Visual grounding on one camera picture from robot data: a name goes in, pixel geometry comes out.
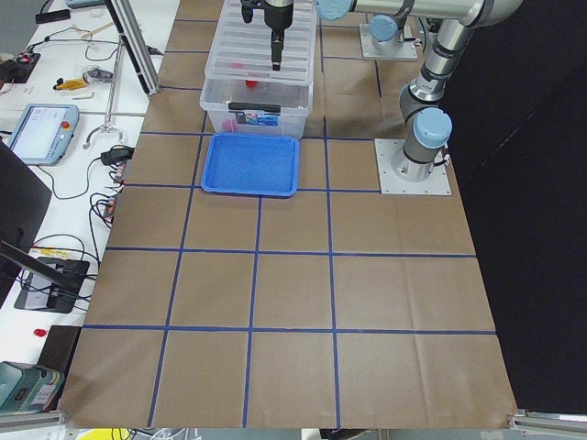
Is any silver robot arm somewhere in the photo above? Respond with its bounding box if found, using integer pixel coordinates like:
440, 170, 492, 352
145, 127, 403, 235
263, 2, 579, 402
314, 1, 522, 182

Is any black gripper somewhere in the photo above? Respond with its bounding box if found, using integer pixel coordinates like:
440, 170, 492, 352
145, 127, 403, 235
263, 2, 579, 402
240, 0, 294, 72

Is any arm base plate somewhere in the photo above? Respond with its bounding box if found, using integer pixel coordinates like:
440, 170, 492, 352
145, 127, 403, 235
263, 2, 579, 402
374, 138, 452, 197
359, 19, 418, 62

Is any blue plastic tray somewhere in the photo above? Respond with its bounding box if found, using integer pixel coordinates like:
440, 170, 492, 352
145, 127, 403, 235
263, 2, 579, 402
201, 132, 300, 197

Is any clear plastic storage box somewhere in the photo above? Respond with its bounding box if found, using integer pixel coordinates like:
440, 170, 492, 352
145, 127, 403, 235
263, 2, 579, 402
200, 79, 313, 138

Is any yellow black tool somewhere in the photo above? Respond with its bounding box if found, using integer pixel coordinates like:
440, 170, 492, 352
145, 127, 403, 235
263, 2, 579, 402
53, 78, 89, 91

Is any black monitor stand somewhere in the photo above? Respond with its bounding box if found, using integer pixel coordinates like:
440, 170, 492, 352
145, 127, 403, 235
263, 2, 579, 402
1, 145, 89, 314

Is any aluminium frame post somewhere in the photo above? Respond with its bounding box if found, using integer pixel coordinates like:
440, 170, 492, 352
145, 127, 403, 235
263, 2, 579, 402
105, 0, 161, 97

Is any clear plastic box lid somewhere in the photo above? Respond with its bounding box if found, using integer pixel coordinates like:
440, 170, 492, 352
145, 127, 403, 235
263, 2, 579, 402
205, 1, 316, 86

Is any metal reacher grabber tool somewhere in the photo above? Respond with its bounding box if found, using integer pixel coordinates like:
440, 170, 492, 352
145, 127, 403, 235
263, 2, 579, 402
83, 38, 124, 149

